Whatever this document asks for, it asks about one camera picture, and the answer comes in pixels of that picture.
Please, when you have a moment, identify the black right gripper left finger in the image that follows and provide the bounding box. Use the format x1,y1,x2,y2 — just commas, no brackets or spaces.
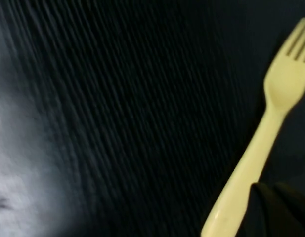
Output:
245,182,289,237

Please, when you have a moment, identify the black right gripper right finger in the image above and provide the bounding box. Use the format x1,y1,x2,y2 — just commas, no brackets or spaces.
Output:
274,182,305,237

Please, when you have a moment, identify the yellow plastic fork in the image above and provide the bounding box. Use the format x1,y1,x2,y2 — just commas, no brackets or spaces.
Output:
201,16,305,237

